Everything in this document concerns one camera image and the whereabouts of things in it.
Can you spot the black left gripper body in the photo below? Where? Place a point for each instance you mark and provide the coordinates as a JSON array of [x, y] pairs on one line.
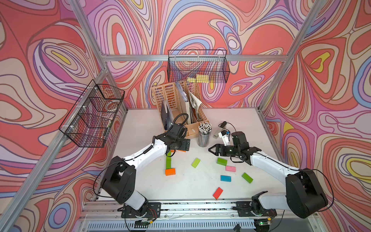
[[181, 144]]

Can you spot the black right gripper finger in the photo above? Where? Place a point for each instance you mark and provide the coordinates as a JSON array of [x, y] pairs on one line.
[[213, 150], [216, 146]]

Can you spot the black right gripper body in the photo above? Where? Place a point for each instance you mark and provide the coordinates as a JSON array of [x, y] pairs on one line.
[[230, 150]]

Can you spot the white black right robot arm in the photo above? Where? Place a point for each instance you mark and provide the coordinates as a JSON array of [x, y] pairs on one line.
[[304, 194]]

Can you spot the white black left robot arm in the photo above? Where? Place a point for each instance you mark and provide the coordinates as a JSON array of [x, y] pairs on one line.
[[120, 176]]

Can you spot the grey stapler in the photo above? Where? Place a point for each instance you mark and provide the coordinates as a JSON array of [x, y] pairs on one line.
[[220, 128]]

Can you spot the pink block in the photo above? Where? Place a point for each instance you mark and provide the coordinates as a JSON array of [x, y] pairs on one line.
[[231, 169]]

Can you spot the light green block centre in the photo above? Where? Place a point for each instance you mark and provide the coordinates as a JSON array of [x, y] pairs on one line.
[[195, 163]]

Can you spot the teal block lower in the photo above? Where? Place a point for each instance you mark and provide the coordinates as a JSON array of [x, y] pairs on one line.
[[224, 178]]

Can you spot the beige plastic file organizer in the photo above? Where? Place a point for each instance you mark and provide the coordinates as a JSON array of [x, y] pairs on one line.
[[175, 98]]

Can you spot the red block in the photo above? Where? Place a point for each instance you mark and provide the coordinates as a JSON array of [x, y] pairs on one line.
[[218, 193]]

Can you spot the yellow sticky notes pad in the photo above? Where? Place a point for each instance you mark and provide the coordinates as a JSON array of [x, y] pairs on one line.
[[199, 78]]

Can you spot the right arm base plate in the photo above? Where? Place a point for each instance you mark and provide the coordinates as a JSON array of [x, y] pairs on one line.
[[253, 209]]

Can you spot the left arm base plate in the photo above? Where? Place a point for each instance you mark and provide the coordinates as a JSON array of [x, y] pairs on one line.
[[151, 210]]

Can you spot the black wire basket back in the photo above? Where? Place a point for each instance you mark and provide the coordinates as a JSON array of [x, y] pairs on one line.
[[184, 63]]

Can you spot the black wire basket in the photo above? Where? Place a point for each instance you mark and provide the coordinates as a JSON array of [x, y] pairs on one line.
[[184, 63], [89, 122]]

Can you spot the black wire basket left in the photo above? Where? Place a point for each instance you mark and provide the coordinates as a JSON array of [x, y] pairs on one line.
[[89, 122]]

